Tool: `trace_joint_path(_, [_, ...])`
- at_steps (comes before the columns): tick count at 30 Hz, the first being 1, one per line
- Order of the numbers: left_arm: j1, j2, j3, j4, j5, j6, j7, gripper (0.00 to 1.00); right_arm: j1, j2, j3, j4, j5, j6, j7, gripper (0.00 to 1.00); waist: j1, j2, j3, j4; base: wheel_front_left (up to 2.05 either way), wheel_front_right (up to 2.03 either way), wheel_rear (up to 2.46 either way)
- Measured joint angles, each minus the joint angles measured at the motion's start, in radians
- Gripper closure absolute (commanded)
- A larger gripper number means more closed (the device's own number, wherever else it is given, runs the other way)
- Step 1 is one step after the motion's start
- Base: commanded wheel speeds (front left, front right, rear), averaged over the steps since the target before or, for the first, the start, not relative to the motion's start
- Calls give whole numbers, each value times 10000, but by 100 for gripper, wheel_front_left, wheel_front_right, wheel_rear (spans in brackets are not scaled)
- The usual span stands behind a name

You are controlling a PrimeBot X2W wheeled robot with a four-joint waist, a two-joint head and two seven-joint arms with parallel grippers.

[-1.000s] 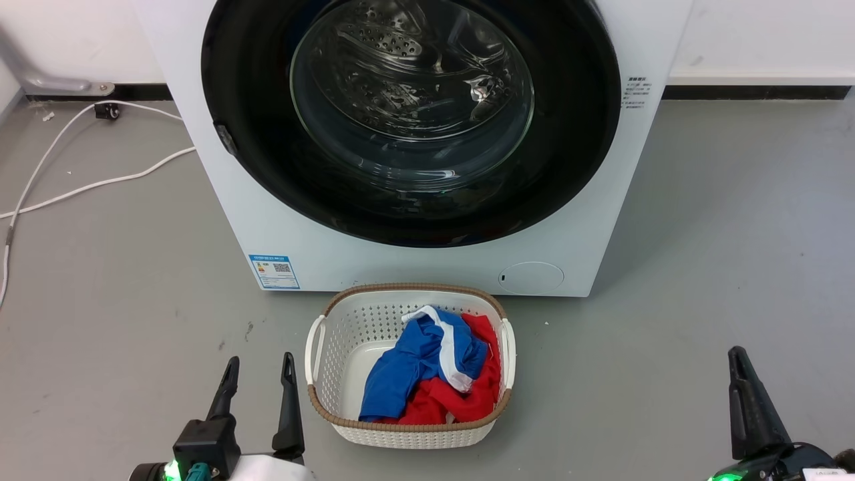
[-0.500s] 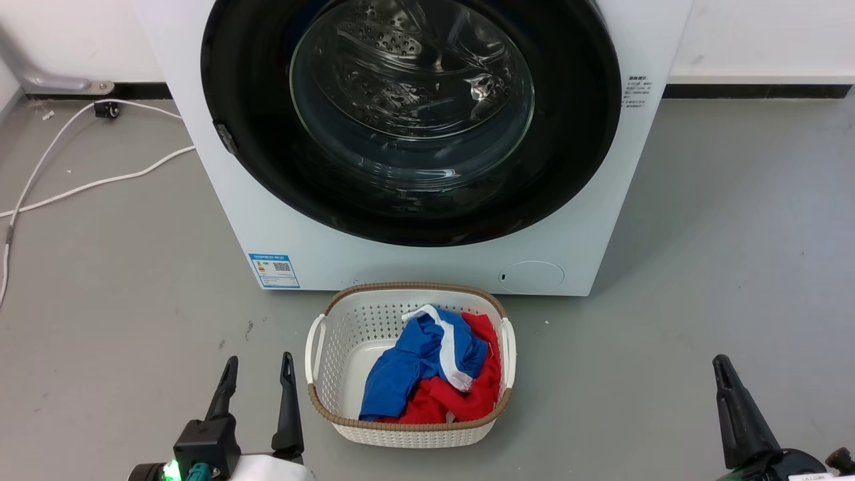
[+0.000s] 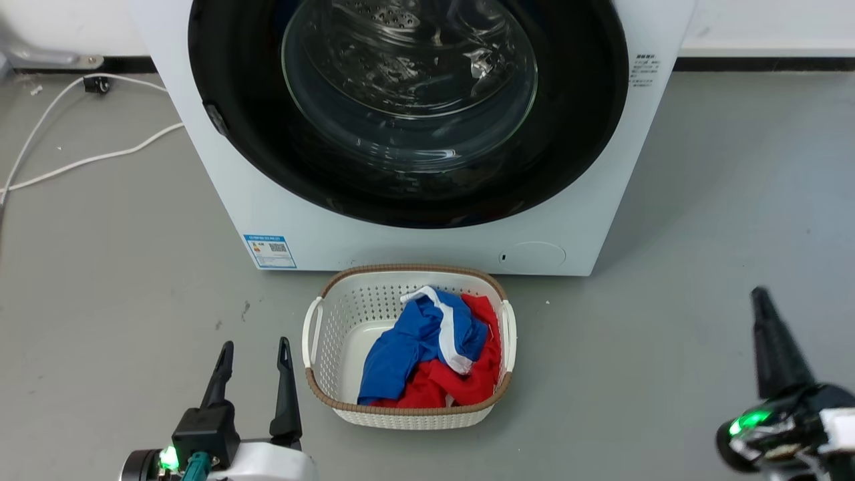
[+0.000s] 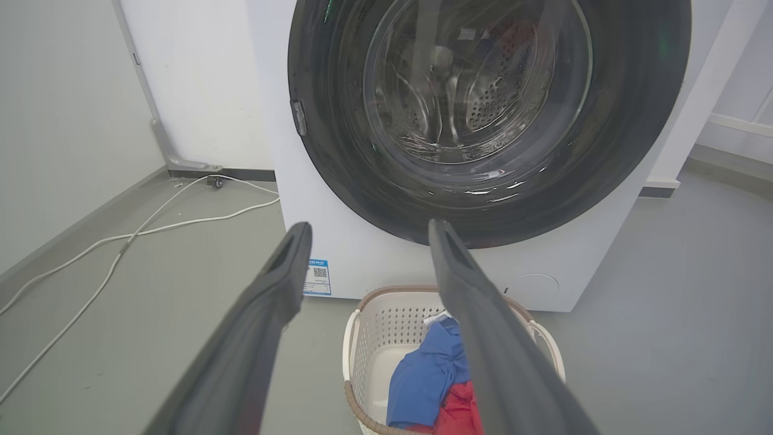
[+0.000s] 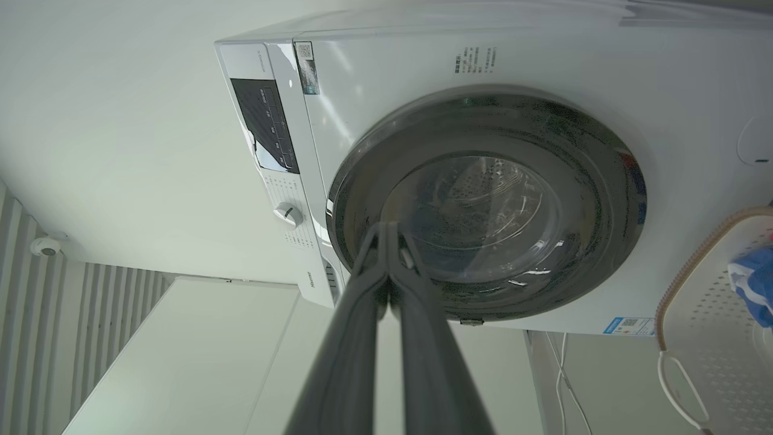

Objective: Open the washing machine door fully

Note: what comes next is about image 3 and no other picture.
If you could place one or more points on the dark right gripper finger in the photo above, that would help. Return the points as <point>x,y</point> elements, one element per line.
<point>775,347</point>

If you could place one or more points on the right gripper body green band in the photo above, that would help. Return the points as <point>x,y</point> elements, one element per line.
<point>795,431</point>

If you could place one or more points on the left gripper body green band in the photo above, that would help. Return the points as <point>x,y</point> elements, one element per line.
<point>267,464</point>

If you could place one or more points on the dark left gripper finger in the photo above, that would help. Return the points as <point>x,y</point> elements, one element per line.
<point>287,394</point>
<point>219,377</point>

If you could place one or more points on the white front-load washing machine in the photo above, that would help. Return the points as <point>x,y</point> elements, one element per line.
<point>601,200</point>

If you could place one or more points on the black round glass washer door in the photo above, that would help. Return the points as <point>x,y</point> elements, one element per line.
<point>574,153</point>

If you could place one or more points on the white perforated laundry basket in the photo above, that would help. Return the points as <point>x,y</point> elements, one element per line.
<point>351,314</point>

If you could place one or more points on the blue energy label sticker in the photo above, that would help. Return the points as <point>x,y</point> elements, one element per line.
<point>270,251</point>

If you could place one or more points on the blue garment with white trim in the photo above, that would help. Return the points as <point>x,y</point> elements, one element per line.
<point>414,341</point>

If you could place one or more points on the red garment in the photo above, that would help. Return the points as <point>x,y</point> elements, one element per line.
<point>484,374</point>

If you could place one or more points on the round white filter cover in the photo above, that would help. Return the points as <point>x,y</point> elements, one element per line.
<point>534,256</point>

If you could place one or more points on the small printed text label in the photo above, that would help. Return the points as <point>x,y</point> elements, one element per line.
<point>645,70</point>

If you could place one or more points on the small black plug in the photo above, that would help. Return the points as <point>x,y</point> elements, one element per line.
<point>97,84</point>

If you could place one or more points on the grey metal bracket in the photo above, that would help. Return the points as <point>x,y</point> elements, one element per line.
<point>47,57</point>

